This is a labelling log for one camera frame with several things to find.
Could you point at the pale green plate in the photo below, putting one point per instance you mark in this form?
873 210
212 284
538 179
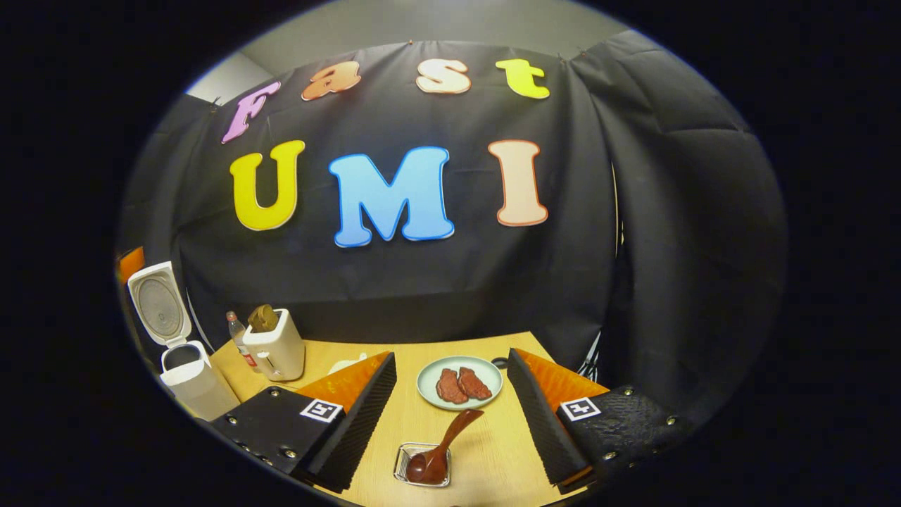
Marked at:
426 380

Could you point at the white rice cooker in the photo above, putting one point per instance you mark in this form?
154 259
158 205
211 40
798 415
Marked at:
200 391

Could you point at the dark wooden spoon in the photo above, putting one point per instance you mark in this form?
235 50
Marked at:
429 465

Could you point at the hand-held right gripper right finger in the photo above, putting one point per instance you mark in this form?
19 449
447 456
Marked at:
538 429

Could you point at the white divided dish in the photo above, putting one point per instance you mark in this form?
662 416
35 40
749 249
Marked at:
350 365

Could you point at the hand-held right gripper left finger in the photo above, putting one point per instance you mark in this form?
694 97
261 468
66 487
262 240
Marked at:
366 422

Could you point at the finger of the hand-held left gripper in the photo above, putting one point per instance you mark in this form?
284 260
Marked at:
131 262

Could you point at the clear bottle with red label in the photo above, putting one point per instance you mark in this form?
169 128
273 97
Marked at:
238 336

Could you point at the brown bread slice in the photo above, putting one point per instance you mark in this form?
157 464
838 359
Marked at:
262 319

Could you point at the metal chopstick holder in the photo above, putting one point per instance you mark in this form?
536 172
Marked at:
402 456

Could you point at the white toaster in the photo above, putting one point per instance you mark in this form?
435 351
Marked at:
281 352

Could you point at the black backdrop cloth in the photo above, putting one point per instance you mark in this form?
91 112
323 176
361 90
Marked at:
493 282

